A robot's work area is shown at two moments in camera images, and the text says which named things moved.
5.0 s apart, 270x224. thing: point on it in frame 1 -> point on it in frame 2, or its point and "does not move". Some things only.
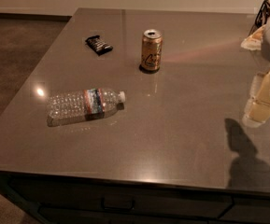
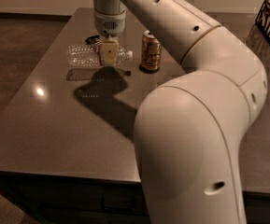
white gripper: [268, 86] -> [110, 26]
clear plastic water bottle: [84, 105] -> [92, 55]
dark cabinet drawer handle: [118, 203] does not move
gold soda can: [151, 49] does not move
